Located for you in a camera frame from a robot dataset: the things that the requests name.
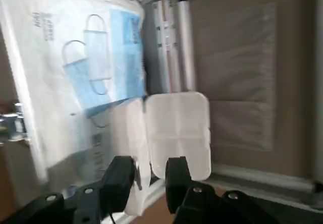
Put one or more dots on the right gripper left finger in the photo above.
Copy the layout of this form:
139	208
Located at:
118	181

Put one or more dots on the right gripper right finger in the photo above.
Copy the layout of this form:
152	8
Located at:
176	183

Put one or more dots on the translucent white pill box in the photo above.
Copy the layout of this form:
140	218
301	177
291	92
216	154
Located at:
176	120

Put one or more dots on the silver aluminium medical case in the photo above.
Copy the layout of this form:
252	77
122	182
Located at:
239	57

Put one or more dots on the blue white mask packet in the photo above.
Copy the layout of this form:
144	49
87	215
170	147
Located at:
50	57

